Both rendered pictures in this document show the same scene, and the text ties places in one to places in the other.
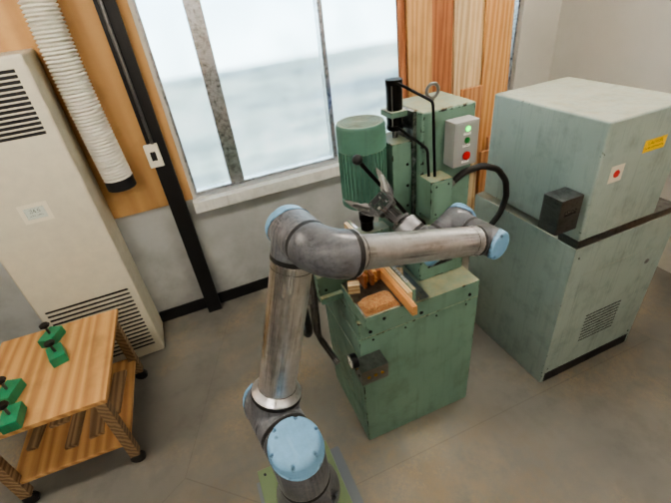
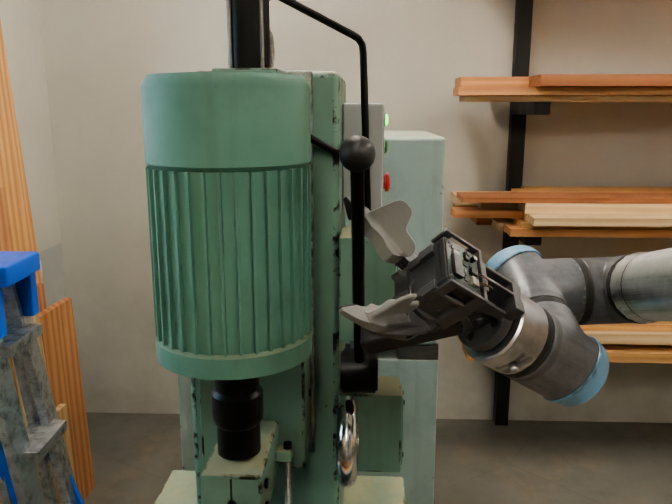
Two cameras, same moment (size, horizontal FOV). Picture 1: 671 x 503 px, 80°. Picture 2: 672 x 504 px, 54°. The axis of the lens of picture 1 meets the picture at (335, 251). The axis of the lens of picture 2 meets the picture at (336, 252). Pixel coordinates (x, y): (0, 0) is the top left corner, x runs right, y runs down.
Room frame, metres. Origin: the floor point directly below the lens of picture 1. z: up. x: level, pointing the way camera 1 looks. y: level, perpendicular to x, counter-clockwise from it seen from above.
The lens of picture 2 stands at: (1.03, 0.48, 1.47)
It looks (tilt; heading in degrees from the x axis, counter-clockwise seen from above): 12 degrees down; 291
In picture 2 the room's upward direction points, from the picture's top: straight up
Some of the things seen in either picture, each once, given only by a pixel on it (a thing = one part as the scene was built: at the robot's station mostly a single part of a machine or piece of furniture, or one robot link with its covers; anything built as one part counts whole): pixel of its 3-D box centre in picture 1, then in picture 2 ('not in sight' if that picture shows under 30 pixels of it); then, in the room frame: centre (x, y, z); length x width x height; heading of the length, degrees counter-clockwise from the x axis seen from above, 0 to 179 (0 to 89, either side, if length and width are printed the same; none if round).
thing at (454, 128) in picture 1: (460, 142); (363, 156); (1.36, -0.49, 1.40); 0.10 x 0.06 x 0.16; 108
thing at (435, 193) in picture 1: (435, 195); (369, 282); (1.32, -0.39, 1.22); 0.09 x 0.08 x 0.15; 108
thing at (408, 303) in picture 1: (379, 271); not in sight; (1.30, -0.17, 0.92); 0.54 x 0.02 x 0.04; 18
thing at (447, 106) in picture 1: (429, 191); (272, 308); (1.49, -0.42, 1.16); 0.22 x 0.22 x 0.72; 18
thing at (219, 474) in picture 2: (372, 237); (245, 476); (1.40, -0.16, 1.03); 0.14 x 0.07 x 0.09; 108
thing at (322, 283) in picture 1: (328, 273); not in sight; (1.34, 0.04, 0.91); 0.15 x 0.14 x 0.09; 18
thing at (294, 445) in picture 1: (298, 455); not in sight; (0.63, 0.18, 0.83); 0.17 x 0.15 x 0.18; 27
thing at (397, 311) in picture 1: (347, 275); not in sight; (1.36, -0.04, 0.87); 0.61 x 0.30 x 0.06; 18
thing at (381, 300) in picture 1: (377, 299); not in sight; (1.14, -0.13, 0.92); 0.14 x 0.09 x 0.04; 108
